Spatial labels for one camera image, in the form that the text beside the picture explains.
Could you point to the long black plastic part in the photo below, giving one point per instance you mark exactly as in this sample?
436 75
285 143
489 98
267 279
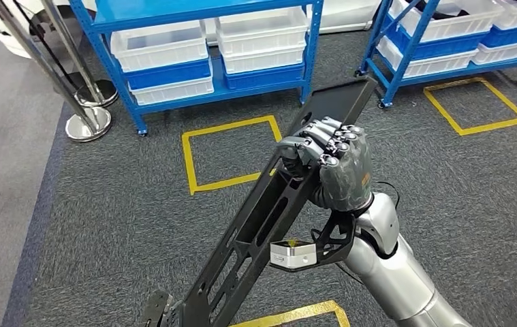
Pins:
335 101

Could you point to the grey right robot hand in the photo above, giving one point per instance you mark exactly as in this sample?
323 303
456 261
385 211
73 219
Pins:
346 180

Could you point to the blue metal shelf rack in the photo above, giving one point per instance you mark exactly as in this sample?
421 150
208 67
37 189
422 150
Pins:
172 11

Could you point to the blue wheeled shelf rack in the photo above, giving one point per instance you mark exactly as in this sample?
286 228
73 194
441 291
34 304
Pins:
391 85

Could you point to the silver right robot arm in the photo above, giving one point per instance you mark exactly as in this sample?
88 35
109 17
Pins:
398 280

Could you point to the chrome stanchion post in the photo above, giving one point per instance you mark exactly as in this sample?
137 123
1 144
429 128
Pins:
89 126
100 95

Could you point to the dark stanchion post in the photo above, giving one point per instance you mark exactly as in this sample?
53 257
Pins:
46 45

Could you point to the dark left robot hand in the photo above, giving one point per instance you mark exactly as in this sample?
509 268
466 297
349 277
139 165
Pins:
159 311

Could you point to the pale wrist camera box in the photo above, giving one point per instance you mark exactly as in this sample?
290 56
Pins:
292 256

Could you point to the black camera bracket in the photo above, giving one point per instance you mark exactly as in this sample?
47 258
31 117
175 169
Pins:
337 239

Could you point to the white car with red stripe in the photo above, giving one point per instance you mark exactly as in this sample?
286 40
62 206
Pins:
344 18

